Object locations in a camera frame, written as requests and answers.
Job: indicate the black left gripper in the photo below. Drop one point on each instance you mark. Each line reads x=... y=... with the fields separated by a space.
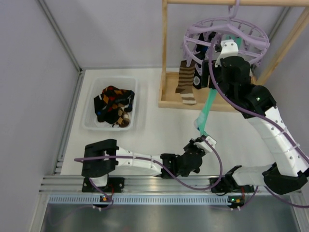
x=193 y=144

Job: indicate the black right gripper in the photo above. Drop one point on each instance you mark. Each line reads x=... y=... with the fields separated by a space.
x=206 y=75

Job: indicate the brown striped sock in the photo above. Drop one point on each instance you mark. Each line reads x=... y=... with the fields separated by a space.
x=185 y=82

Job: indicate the mint green sock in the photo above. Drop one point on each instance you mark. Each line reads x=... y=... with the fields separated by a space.
x=238 y=40
x=200 y=122

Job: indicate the black blue sport sock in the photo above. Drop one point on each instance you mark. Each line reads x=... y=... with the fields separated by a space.
x=110 y=115

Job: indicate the red yellow black argyle sock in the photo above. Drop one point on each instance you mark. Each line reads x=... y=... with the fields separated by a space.
x=113 y=95

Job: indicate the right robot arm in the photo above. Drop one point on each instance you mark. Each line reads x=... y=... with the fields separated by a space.
x=290 y=171

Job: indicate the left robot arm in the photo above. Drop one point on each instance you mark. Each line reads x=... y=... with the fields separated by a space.
x=104 y=157

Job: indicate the purple round clip hanger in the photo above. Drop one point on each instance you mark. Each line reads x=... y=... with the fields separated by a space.
x=255 y=41

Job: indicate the black blue sock right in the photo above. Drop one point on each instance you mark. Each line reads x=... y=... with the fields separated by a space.
x=201 y=49

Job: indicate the brown beige checkered sock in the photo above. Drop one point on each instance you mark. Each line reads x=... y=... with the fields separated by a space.
x=122 y=116

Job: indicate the white plastic laundry basket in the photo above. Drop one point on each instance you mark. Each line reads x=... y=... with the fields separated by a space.
x=89 y=118

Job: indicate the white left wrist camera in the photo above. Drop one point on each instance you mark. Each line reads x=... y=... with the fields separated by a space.
x=207 y=143

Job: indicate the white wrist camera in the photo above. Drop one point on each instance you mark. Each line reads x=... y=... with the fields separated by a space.
x=229 y=48
x=207 y=143

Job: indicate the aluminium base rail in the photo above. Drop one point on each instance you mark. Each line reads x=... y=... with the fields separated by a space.
x=133 y=184

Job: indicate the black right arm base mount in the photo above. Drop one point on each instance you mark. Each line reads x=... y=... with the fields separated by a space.
x=224 y=186

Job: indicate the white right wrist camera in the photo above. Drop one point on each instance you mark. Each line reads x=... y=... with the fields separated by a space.
x=229 y=48

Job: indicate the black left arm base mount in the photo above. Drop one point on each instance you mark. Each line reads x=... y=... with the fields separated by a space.
x=113 y=185

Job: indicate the grey slotted cable duct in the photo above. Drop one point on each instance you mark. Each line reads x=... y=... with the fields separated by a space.
x=145 y=199

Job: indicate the aluminium frame post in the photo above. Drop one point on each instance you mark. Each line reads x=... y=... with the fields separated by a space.
x=57 y=30

